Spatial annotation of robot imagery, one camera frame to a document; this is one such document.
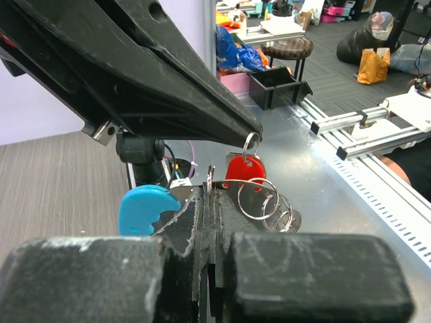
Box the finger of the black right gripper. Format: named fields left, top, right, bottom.
left=0, top=0, right=250, bottom=147
left=13, top=0, right=263, bottom=145

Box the round brown stool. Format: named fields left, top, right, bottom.
left=260, top=37, right=314, bottom=81

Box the black storage bin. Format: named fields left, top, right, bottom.
left=248, top=67, right=313, bottom=110

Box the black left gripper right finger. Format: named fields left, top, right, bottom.
left=215, top=190, right=415, bottom=322

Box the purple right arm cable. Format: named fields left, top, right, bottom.
left=187, top=140, right=197, bottom=178

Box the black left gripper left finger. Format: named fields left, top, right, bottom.
left=1, top=188, right=204, bottom=322

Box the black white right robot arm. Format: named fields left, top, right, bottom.
left=1, top=1, right=263, bottom=184

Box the blue key tag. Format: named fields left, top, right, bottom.
left=118, top=184, right=180, bottom=236

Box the black garbage bag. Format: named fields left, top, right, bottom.
left=336, top=11, right=401, bottom=65

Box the slotted white cable duct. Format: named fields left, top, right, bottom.
left=311, top=141, right=430, bottom=266

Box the blue plastic bag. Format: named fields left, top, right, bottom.
left=215, top=25, right=269, bottom=74

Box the key with red tag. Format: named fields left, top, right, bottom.
left=225, top=132, right=267, bottom=184

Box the orange paper bag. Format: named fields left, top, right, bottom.
left=357, top=48, right=391, bottom=85

